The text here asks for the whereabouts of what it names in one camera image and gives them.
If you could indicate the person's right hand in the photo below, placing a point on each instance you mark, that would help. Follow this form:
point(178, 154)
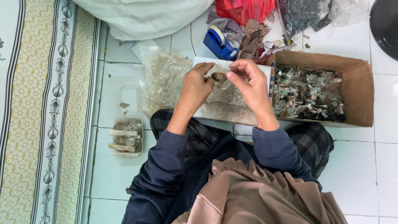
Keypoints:
point(253, 88)

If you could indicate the round brown button badge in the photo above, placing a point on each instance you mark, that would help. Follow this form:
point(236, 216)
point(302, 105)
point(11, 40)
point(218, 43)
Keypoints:
point(219, 77)

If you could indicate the dark plaid trousers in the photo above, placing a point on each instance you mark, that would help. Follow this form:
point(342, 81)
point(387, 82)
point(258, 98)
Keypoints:
point(311, 143)

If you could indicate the navy long sleeve shirt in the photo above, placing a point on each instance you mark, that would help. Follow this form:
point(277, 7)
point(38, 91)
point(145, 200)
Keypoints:
point(155, 186)

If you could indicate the brown cardboard box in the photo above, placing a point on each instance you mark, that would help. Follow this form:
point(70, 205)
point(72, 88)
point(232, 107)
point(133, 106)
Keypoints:
point(357, 90)

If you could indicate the heap of clear plastic pouches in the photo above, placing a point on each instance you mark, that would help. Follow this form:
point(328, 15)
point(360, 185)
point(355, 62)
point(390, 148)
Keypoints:
point(163, 77)

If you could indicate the black round object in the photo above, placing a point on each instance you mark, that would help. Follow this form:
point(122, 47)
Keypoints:
point(387, 26)

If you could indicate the clear plastic container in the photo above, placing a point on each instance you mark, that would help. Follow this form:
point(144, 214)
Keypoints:
point(127, 138)

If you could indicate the brown patterned fabric scraps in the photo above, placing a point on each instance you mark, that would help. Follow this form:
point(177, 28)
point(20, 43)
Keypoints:
point(253, 35)

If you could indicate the large white sack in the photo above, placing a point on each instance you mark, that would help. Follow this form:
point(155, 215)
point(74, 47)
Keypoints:
point(140, 17)

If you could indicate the beige headscarf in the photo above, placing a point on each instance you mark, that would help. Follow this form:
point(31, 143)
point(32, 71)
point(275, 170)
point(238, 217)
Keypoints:
point(258, 199)

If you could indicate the clear tape roll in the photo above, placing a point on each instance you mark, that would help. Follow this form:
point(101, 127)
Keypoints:
point(217, 33)

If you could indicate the clear bag of dark fabric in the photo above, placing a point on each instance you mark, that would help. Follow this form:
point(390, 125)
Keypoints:
point(303, 14)

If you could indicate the white foam board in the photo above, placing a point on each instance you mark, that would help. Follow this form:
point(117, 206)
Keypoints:
point(231, 105)

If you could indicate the person's left hand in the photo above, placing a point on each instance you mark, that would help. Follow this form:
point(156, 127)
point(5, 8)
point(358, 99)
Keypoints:
point(195, 88)

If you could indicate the red plastic bag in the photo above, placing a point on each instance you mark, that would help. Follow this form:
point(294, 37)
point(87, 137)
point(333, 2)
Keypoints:
point(245, 11)

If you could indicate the small clear plastic pouch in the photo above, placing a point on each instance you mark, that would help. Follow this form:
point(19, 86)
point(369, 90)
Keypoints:
point(219, 88)

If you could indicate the striped fabric strip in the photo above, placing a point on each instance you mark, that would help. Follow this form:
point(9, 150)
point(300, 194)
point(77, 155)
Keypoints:
point(272, 79)

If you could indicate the yellow white patterned mat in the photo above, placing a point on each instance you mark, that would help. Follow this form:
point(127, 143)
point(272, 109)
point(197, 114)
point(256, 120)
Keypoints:
point(46, 112)

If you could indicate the clear plastic lid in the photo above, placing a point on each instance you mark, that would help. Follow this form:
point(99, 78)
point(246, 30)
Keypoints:
point(129, 99)

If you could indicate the blue tape dispenser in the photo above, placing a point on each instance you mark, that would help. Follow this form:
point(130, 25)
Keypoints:
point(217, 48)

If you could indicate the grey patterned fabric scraps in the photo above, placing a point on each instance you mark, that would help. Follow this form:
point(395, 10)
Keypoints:
point(225, 25)

